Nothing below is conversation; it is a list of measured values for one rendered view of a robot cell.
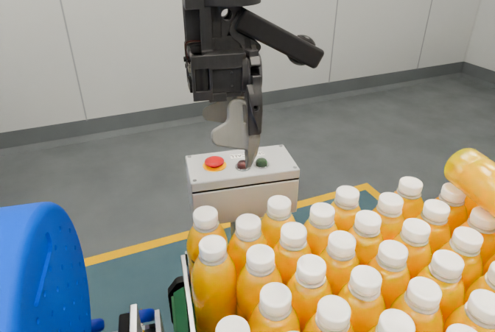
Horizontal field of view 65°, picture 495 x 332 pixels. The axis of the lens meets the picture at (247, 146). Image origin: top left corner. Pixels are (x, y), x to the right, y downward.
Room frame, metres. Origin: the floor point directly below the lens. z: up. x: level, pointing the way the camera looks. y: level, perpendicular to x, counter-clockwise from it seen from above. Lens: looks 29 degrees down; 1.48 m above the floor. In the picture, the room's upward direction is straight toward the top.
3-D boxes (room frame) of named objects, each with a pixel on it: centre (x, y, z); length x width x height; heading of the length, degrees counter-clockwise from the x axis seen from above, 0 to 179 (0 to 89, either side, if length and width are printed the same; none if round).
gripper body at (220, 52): (0.46, 0.03, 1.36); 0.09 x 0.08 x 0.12; 104
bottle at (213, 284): (0.42, 0.05, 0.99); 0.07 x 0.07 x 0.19
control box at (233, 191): (0.63, 0.01, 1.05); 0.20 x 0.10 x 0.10; 104
